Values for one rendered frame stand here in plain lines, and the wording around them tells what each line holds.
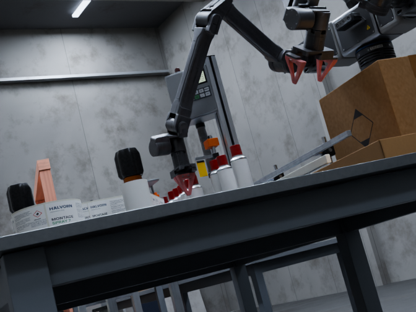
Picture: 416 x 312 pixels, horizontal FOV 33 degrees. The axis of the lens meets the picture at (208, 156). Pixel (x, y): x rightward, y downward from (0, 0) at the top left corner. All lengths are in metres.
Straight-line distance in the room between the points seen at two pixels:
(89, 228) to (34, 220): 0.94
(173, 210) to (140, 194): 1.11
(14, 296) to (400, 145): 0.74
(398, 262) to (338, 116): 9.86
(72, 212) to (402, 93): 0.95
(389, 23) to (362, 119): 0.70
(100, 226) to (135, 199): 1.14
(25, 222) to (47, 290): 0.95
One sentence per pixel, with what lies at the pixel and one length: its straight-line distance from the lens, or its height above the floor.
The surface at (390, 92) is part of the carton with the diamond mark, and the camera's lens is 1.76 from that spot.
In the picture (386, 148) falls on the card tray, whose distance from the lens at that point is 1.32.
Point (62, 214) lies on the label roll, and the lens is 1.97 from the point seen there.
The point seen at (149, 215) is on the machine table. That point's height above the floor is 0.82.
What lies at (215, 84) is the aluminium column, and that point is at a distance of 2.54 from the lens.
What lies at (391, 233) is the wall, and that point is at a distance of 11.72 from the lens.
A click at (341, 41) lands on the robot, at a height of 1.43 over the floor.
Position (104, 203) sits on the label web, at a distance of 2.39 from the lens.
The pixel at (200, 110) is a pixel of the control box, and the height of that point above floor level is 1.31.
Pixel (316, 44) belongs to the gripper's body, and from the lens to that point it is 1.92.
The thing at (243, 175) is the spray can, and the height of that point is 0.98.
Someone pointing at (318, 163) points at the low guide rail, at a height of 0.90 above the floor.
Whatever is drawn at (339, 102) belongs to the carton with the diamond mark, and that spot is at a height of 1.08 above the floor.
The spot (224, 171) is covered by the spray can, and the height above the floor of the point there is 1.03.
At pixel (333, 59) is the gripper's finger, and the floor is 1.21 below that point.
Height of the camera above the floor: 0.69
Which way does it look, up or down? 10 degrees up
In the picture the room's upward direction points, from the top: 15 degrees counter-clockwise
